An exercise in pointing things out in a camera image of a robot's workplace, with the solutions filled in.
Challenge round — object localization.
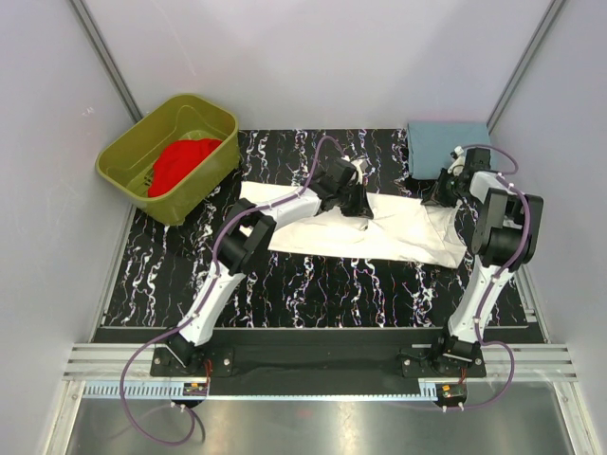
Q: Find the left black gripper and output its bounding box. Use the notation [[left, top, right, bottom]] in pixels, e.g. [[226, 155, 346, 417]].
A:
[[335, 180, 372, 219]]

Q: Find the white printed t shirt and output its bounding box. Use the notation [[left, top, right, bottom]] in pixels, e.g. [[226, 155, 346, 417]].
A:
[[269, 193, 467, 268]]

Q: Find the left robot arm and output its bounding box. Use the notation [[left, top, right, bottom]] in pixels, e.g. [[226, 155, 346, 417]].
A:
[[166, 157, 374, 375]]

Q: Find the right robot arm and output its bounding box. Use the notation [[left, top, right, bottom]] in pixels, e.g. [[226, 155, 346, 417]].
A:
[[422, 145, 544, 376]]

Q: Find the folded blue t shirt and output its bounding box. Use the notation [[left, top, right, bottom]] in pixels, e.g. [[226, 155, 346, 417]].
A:
[[407, 120, 490, 180]]

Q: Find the black marble pattern mat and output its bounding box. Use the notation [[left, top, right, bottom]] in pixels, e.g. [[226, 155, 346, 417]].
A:
[[101, 129, 473, 329]]

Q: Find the red t shirt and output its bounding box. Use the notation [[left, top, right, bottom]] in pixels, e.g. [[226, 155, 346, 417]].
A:
[[147, 138, 222, 197]]

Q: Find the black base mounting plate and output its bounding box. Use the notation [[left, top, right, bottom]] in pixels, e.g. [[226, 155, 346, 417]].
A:
[[151, 328, 487, 378]]

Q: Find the olive green plastic basket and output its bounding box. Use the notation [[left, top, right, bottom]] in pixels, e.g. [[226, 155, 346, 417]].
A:
[[96, 94, 240, 226]]

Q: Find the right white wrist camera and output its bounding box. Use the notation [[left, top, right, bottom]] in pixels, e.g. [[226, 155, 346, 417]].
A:
[[448, 146, 466, 176]]

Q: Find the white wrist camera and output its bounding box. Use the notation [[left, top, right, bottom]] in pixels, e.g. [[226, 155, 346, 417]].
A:
[[448, 146, 466, 176], [342, 155, 369, 185]]

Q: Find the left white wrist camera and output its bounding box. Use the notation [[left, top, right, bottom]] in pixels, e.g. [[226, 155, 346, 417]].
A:
[[342, 155, 369, 185]]

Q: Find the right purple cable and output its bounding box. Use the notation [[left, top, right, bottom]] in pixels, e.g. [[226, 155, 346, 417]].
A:
[[393, 144, 530, 411]]

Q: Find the purple cable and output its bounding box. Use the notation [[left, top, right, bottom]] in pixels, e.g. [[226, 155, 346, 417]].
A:
[[119, 136, 348, 448], [393, 144, 530, 411]]

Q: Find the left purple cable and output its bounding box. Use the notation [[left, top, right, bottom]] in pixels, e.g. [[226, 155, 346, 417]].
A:
[[119, 136, 348, 448]]

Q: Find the slotted grey cable duct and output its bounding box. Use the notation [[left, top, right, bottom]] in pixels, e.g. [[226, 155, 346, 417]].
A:
[[83, 381, 440, 400]]

